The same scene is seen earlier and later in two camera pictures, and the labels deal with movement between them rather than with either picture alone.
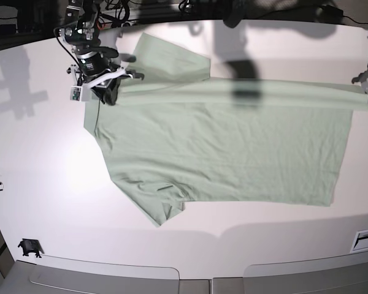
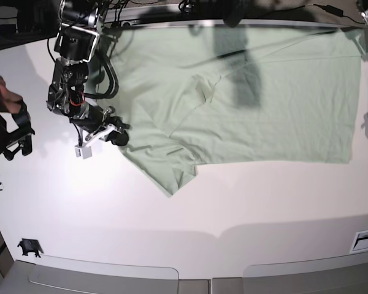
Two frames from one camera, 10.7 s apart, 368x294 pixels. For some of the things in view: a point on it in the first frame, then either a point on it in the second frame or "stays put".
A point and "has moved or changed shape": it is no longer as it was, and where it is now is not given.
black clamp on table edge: x=31 y=246 stays put
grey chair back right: x=359 y=274 stays put
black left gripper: x=95 y=72 to x=92 y=119
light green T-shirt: x=175 y=135 has moved or changed shape
